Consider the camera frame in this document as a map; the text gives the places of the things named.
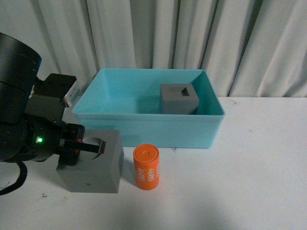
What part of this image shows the gray block with round hole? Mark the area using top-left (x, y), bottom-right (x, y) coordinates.
top-left (56, 130), bottom-right (124, 193)

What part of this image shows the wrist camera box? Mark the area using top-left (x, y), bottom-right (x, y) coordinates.
top-left (33, 73), bottom-right (80, 107)

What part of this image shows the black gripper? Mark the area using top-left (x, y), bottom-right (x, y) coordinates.
top-left (23, 94), bottom-right (106, 166)

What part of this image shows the blue plastic box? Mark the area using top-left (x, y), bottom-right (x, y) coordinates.
top-left (73, 69), bottom-right (225, 149)

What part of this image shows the white pleated curtain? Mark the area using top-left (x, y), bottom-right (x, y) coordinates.
top-left (0, 0), bottom-right (307, 97)

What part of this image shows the orange cylinder part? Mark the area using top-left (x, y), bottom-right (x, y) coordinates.
top-left (133, 144), bottom-right (160, 190)

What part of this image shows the gray block with square hole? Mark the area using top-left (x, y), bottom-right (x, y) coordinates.
top-left (159, 83), bottom-right (200, 115)

